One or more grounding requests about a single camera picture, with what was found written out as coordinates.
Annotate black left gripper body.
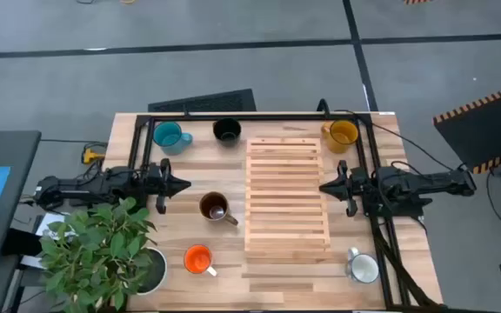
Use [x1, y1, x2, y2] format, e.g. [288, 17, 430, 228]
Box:
[144, 158, 174, 215]

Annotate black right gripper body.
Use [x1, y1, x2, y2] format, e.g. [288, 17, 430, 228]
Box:
[336, 159, 365, 218]

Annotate brown green glazed mug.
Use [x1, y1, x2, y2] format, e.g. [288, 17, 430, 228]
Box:
[198, 191, 239, 227]

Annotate teal ceramic mug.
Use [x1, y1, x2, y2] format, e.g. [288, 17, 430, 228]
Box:
[152, 121, 194, 157]

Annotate yellow ceramic mug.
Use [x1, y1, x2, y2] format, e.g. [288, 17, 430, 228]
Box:
[321, 119, 360, 155]

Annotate orange ceramic mug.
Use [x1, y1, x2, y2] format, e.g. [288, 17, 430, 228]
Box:
[183, 243, 218, 277]

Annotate wooden slatted rack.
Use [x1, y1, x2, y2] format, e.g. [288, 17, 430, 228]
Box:
[244, 137, 332, 253]

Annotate black ceramic mug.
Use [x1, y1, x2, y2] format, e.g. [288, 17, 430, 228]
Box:
[212, 117, 243, 148]

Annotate yellow power plug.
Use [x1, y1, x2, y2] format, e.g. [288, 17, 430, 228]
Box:
[81, 147, 106, 165]

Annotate white ceramic mug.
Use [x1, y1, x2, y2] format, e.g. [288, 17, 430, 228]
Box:
[345, 246, 381, 284]

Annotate white plant pot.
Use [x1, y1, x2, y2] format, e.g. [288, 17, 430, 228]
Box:
[135, 246, 169, 296]

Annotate green leafy plant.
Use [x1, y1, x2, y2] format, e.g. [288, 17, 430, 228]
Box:
[37, 196, 158, 313]

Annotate white paper sheets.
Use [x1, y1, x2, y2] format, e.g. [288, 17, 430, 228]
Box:
[19, 211, 78, 269]

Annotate grey side desk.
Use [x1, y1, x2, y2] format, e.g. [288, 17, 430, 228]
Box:
[0, 130, 43, 264]

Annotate black metal table frame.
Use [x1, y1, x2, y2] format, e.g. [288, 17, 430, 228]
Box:
[126, 111, 450, 312]

